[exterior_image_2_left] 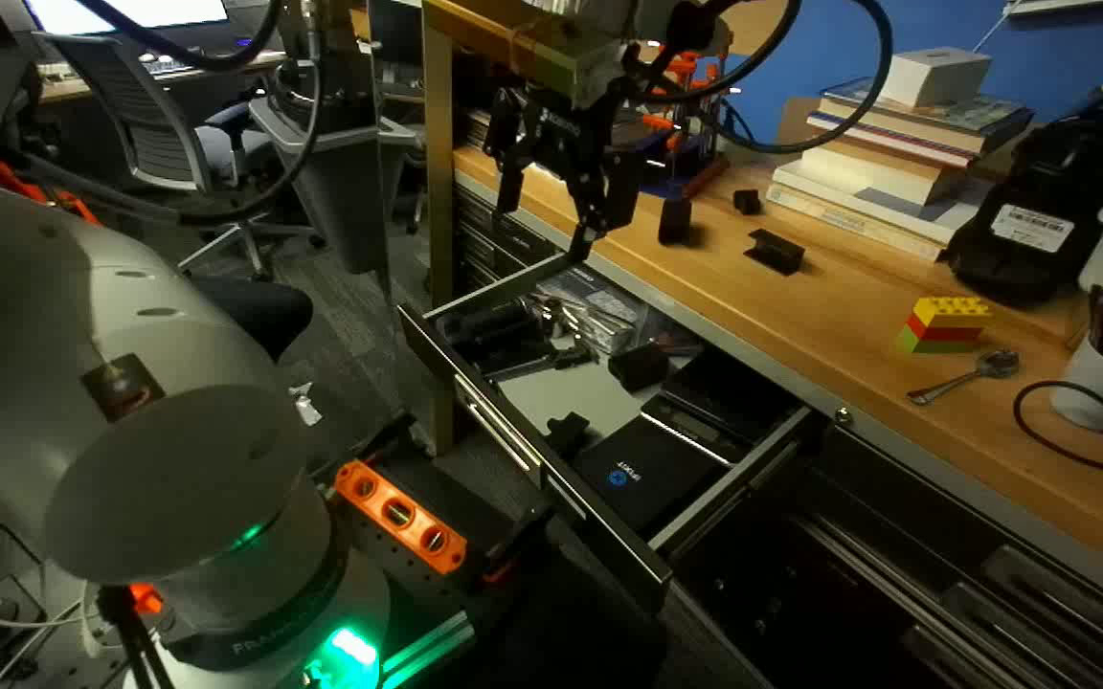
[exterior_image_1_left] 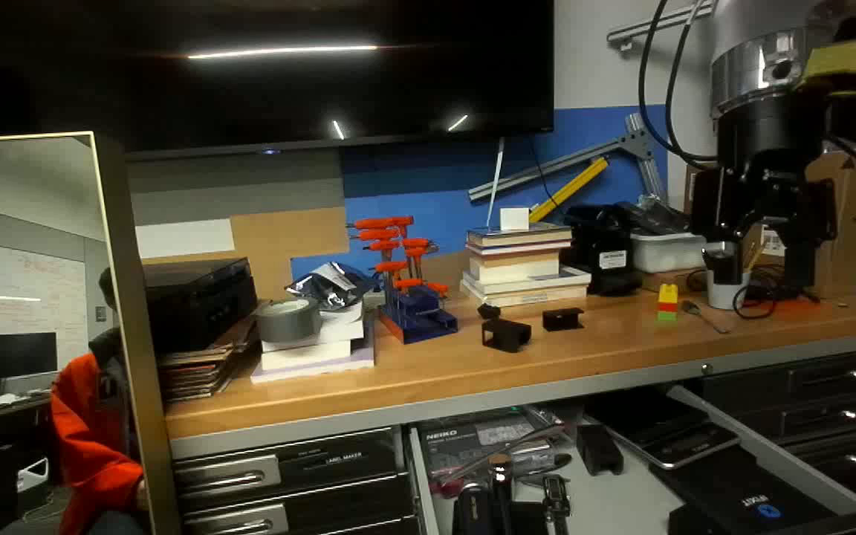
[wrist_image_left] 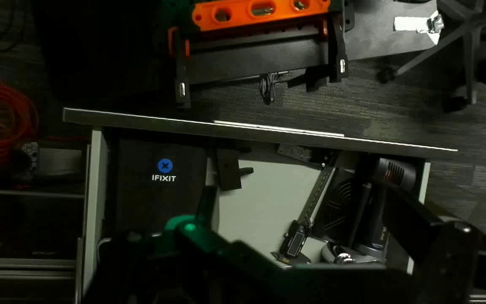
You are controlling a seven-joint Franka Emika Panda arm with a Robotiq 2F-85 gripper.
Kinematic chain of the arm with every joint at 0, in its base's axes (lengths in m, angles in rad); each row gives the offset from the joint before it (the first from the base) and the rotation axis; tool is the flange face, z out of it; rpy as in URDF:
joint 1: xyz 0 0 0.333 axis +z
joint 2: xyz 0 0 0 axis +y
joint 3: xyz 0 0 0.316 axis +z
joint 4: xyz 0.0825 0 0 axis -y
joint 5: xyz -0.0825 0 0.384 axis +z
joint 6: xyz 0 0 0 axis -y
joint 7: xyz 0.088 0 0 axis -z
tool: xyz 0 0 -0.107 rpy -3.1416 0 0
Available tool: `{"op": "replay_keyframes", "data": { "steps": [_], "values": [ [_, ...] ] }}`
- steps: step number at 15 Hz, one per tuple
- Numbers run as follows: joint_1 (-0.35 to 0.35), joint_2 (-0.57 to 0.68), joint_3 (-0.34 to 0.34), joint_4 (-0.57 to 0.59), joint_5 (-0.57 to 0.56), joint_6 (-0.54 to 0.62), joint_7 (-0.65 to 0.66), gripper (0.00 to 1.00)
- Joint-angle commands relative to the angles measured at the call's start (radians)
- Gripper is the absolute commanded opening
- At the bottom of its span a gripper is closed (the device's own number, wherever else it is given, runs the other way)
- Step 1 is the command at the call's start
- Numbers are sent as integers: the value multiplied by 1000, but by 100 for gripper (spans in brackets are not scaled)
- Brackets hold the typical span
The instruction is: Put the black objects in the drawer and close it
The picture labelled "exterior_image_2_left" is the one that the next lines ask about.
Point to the grey trash bin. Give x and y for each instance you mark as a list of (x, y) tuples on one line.
[(348, 191)]

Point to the grey metal drawer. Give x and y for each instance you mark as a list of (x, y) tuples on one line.
[(556, 358)]

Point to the yellow red green lego stack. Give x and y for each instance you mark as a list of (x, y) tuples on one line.
[(943, 325)]

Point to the black digital scale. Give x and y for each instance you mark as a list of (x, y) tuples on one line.
[(645, 478)]

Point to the black label printer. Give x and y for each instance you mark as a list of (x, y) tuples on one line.
[(1038, 224)]

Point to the stack of books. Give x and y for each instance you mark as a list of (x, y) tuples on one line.
[(912, 168)]

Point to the grey office chair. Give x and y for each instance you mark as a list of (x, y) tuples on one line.
[(165, 152)]

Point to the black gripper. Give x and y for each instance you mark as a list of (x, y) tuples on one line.
[(595, 152)]

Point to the small black cube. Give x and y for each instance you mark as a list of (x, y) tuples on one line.
[(749, 201)]

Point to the black rectangular block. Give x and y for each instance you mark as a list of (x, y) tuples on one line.
[(777, 251)]

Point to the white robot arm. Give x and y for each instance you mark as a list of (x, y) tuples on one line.
[(147, 438)]

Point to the tall black block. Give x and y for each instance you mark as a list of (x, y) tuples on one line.
[(676, 220)]

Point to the orange spirit level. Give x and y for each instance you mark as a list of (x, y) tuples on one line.
[(405, 517)]

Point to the wooden post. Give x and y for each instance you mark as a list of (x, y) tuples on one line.
[(438, 196)]

